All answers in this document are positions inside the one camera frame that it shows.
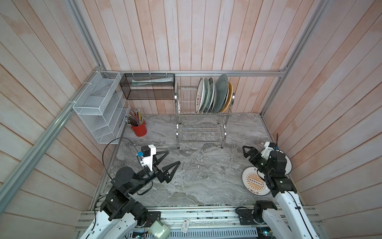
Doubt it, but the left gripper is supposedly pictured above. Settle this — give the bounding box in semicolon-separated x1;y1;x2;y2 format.
127;150;180;195

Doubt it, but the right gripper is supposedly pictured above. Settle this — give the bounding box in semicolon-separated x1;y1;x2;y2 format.
243;144;271;177

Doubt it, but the orange sunburst plate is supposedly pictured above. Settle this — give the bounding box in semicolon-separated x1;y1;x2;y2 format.
196;78;206;114
241;166;271;196

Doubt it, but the white black-rimmed plate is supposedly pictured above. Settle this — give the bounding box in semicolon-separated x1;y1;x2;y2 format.
285;153;292;175

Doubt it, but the steel dish rack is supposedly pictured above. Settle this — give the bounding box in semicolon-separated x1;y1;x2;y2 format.
174;86;235;148

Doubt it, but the cream floral plate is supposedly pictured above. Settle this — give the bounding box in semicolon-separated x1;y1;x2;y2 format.
220;89;229;113

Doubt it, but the yellow woven round tray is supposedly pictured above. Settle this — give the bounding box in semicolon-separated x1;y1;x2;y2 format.
225;81;233;112

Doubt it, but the pale green glass plate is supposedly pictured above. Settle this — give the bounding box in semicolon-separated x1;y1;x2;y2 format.
212;74;228;114

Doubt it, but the green rimmed white plate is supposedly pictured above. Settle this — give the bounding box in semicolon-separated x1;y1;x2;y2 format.
207;77;215;113

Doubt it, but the pale green flower plate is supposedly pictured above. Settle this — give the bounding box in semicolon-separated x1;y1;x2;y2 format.
201;78;210;113

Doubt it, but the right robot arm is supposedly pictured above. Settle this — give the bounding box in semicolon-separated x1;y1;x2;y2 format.
242;142;319;239

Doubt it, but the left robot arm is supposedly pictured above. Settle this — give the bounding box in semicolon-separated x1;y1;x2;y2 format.
81;145;181;239

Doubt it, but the red pencil cup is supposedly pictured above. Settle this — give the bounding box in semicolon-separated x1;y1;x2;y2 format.
129;120;147;137

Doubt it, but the pencils bundle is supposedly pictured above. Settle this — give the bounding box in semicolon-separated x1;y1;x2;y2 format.
125;109;145;127

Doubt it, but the white tag label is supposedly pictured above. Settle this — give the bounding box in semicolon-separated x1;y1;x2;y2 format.
181;219;191;234

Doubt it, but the white power adapter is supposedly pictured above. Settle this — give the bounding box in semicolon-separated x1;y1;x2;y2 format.
149;220;171;239

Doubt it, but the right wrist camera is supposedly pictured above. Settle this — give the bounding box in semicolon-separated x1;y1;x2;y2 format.
261;141;279;160

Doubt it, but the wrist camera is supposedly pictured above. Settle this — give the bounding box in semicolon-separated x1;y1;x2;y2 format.
137;144;157;171
261;141;279;160

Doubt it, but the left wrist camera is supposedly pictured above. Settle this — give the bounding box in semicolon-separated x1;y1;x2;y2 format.
137;144;157;171

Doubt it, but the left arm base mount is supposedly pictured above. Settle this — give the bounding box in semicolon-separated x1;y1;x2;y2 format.
146;211;161;227

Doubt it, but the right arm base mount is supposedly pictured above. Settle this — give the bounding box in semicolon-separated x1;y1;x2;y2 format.
235;207;264;225

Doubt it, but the white mesh wall shelf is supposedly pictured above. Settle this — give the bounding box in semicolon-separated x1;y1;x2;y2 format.
73;71;131;144

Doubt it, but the black mesh wall basket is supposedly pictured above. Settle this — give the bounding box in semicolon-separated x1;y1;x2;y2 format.
120;73;176;100

